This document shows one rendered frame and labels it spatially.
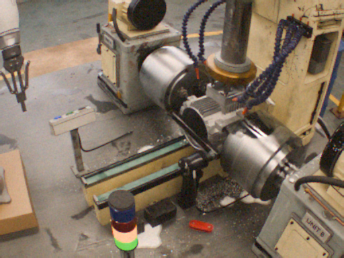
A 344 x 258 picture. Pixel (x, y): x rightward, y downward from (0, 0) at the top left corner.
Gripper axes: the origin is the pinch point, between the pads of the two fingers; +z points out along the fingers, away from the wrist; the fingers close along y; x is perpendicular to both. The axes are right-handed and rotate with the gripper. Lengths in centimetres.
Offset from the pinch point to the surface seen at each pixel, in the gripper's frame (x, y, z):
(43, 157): 23.5, 4.4, 28.0
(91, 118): -3.4, 23.5, 13.8
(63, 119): -3.4, 13.2, 10.8
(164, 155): -11, 44, 34
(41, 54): 257, 58, -20
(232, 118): -27, 65, 25
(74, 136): 0.8, 16.4, 18.8
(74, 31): 324, 122, -39
